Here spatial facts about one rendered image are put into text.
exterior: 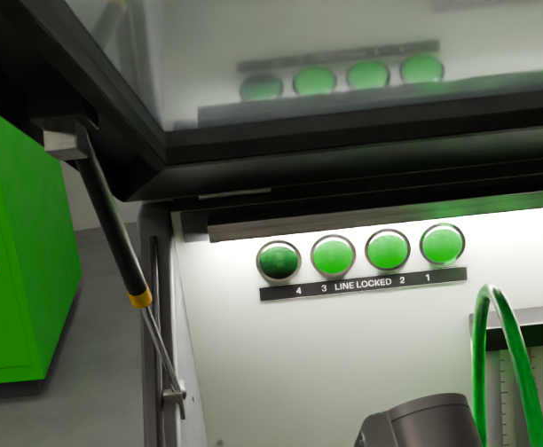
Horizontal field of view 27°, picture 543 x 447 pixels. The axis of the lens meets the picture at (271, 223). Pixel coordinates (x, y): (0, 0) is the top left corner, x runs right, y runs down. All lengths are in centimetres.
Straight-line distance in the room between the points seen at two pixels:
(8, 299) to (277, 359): 240
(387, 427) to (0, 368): 318
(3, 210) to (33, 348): 49
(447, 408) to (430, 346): 66
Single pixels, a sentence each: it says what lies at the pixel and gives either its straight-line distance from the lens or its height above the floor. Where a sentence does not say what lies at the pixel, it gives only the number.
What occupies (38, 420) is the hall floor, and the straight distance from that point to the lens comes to 370.
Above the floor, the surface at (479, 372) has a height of 127.
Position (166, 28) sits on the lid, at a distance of 68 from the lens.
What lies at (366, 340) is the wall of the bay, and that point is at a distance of 128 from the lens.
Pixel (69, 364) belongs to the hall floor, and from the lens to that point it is 398.
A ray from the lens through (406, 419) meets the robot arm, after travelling 63.
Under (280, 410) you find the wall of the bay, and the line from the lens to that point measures 132.
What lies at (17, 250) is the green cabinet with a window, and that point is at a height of 54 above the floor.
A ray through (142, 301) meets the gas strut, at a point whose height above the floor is 146.
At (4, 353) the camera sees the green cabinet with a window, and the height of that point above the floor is 19.
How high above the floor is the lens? 190
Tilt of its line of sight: 23 degrees down
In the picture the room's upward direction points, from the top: 7 degrees counter-clockwise
